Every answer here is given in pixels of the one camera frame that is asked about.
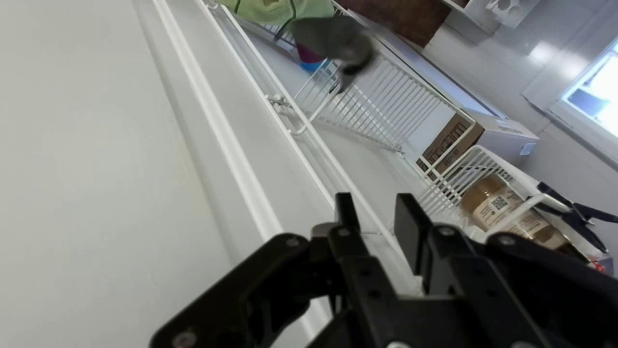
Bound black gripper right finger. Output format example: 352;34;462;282
394;193;551;348

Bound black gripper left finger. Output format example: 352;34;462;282
307;191;423;348

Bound black and silver tongs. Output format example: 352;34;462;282
290;15;377;92

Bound cardboard wine glass box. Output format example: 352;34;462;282
417;114;483;174

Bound pink and blue cups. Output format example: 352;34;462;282
298;46;321;73

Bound white panel door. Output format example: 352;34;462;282
0;0;419;348

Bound green cloth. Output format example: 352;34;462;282
216;0;336;25

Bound white wire door rack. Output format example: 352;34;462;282
224;5;578;255

